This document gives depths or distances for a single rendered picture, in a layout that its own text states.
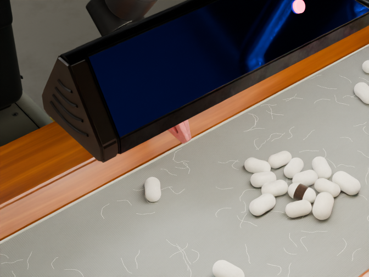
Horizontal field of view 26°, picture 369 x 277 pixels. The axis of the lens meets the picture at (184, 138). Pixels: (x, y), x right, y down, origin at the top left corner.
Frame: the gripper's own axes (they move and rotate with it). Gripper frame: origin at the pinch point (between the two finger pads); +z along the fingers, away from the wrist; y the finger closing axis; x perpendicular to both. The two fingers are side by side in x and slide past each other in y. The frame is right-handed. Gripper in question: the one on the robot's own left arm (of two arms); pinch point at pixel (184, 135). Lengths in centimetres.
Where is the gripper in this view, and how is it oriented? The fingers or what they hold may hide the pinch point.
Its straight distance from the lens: 96.6
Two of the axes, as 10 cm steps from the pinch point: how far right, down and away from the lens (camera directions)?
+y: 7.7, -4.0, 4.9
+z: 4.9, 8.7, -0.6
